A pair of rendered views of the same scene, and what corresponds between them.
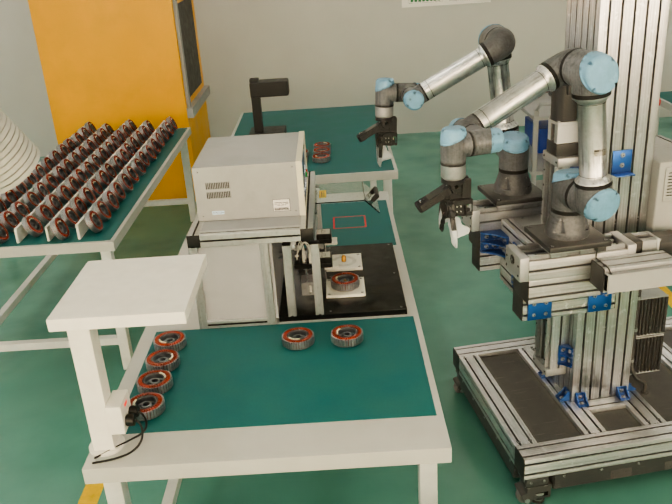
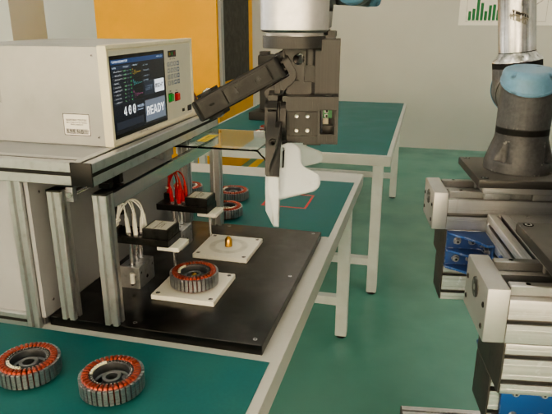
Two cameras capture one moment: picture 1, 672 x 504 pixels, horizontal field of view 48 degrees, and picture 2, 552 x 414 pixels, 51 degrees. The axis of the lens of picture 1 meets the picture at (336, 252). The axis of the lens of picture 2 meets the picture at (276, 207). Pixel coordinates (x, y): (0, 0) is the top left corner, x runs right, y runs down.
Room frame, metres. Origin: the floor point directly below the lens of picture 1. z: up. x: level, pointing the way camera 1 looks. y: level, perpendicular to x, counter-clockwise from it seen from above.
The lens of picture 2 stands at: (1.51, -0.51, 1.37)
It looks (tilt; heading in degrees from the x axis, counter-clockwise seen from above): 18 degrees down; 14
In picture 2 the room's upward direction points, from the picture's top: straight up
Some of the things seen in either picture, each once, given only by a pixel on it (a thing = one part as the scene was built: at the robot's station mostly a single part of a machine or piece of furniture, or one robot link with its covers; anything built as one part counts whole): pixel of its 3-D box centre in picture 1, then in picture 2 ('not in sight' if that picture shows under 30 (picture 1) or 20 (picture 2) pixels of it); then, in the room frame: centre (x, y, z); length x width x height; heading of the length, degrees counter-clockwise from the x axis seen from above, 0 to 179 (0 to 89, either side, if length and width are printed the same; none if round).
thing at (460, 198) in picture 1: (455, 196); (301, 91); (2.16, -0.37, 1.29); 0.09 x 0.08 x 0.12; 98
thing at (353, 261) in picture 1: (343, 262); (228, 247); (2.89, -0.03, 0.78); 0.15 x 0.15 x 0.01; 89
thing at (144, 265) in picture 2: (308, 284); (137, 270); (2.64, 0.12, 0.80); 0.08 x 0.05 x 0.06; 179
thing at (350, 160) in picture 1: (310, 187); (312, 175); (5.14, 0.15, 0.38); 1.85 x 1.10 x 0.75; 179
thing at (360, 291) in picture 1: (345, 287); (195, 286); (2.64, -0.03, 0.78); 0.15 x 0.15 x 0.01; 89
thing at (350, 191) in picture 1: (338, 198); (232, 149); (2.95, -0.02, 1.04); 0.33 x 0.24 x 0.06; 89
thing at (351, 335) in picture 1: (347, 335); (112, 379); (2.28, -0.02, 0.77); 0.11 x 0.11 x 0.04
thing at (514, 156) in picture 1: (513, 150); (526, 95); (2.92, -0.74, 1.20); 0.13 x 0.12 x 0.14; 0
